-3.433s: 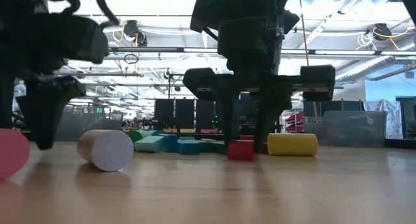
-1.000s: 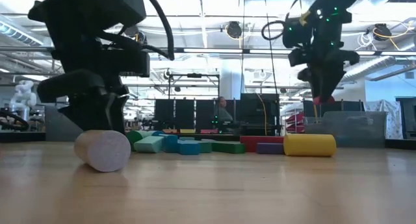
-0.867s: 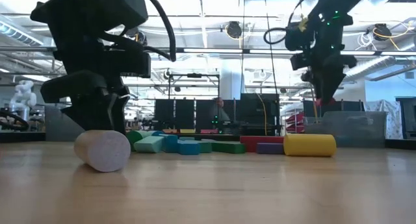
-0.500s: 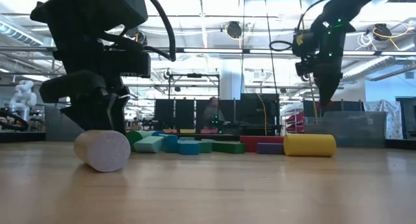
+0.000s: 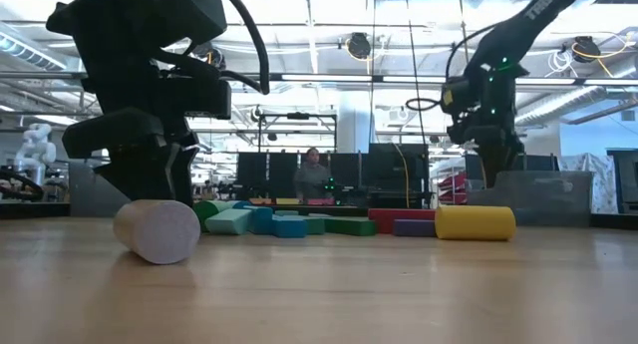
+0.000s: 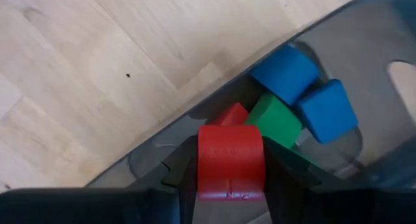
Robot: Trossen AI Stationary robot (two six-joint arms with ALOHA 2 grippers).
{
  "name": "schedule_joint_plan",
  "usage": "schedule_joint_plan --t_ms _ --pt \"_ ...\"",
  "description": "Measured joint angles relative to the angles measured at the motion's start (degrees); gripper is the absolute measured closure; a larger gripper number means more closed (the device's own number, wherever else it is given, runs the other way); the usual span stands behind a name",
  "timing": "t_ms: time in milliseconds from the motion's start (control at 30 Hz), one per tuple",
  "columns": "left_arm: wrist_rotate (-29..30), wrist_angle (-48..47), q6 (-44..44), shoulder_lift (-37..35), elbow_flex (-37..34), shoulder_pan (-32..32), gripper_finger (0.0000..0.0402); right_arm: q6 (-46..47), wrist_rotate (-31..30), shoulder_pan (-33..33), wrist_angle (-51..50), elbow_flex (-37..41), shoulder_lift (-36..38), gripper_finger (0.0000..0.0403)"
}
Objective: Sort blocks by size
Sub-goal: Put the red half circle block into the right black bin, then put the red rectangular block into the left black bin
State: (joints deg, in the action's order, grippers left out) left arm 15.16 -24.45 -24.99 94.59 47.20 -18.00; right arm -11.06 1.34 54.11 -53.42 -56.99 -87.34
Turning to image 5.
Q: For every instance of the black cabinet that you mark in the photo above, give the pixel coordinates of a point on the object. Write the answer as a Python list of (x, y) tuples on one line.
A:
[(389, 174)]

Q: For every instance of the black aluminium table frame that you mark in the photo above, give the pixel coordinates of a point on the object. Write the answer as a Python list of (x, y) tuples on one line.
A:
[(349, 212)]

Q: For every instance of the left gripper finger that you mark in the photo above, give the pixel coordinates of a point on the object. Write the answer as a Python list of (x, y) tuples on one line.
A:
[(187, 174), (129, 144)]

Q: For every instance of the black tall unit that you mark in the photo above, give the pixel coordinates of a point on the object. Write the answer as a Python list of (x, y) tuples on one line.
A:
[(625, 179)]

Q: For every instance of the green cylinder block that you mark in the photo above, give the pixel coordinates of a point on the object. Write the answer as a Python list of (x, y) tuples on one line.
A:
[(207, 207)]

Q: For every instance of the black curved background equipment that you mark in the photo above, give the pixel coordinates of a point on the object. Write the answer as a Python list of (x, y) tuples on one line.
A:
[(22, 184)]

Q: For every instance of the person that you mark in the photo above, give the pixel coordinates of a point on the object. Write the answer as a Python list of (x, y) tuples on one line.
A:
[(311, 179)]

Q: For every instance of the clear plastic bin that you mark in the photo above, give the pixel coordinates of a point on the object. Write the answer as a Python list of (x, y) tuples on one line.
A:
[(538, 199), (82, 194)]

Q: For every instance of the black screen panels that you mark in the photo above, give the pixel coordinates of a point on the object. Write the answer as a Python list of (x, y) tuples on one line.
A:
[(349, 169)]

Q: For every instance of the natural wood cylinder block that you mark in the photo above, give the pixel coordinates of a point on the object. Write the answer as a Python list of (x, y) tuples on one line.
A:
[(157, 232)]

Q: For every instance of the blue cylinder block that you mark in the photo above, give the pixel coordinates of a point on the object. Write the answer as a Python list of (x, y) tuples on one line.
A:
[(241, 204)]

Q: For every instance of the pink flat tray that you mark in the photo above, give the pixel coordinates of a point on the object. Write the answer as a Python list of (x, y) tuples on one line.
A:
[(320, 202)]

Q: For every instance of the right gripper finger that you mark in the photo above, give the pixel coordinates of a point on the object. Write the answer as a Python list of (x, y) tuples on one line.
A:
[(511, 159), (491, 167)]

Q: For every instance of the yellow flat tray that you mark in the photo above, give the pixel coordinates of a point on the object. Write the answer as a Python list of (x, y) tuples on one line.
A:
[(287, 201)]

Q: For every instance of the black rig frame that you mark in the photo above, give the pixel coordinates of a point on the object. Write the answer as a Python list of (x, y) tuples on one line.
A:
[(298, 115)]

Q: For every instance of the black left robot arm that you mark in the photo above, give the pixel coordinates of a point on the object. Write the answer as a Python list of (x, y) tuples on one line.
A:
[(149, 15)]

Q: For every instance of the light blue cube block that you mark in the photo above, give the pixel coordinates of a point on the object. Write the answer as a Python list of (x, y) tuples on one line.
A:
[(286, 213), (229, 222)]

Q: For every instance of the dark partition panels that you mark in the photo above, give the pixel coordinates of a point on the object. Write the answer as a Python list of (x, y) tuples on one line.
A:
[(541, 163)]

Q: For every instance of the red shelf rack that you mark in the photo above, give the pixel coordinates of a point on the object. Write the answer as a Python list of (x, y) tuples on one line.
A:
[(453, 184)]

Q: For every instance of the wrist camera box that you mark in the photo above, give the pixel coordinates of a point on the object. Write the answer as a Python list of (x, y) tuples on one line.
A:
[(199, 100), (456, 97)]

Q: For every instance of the orange flat tray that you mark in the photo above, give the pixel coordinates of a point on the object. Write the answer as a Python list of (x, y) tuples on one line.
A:
[(260, 201)]

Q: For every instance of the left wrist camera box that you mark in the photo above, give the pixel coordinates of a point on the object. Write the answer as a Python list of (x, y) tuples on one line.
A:
[(199, 100)]

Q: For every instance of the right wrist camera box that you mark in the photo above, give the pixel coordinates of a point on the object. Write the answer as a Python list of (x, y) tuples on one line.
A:
[(456, 97)]

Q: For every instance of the red long block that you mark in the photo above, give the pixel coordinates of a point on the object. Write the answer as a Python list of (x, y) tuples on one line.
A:
[(401, 214)]

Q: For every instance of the yellow cylinder block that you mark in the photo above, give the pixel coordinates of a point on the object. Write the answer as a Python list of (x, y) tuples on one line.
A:
[(473, 223)]

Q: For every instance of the pale patterned cloth cover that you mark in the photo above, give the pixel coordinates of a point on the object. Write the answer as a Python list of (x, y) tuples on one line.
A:
[(600, 184)]

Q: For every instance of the purple long block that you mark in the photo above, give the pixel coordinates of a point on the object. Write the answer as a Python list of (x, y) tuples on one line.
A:
[(414, 228)]

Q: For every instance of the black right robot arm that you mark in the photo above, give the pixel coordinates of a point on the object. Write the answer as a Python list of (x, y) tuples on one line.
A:
[(498, 40)]

